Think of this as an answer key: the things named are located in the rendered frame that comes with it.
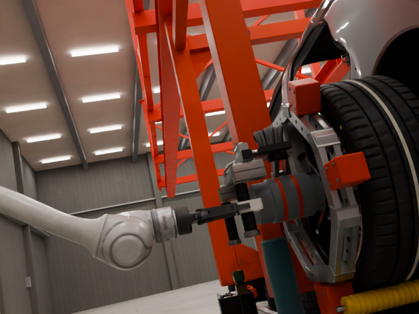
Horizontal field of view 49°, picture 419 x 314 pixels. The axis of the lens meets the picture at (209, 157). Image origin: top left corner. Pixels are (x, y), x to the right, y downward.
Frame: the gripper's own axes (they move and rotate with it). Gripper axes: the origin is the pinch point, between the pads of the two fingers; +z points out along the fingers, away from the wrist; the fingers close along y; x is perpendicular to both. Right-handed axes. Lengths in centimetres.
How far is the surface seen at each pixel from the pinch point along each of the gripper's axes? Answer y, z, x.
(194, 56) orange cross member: -260, 34, 173
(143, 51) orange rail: -399, -6, 258
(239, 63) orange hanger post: -60, 22, 69
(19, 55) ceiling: -972, -293, 599
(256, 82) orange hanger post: -60, 28, 59
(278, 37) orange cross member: -258, 116, 178
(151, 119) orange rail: -609, -7, 242
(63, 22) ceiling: -853, -156, 600
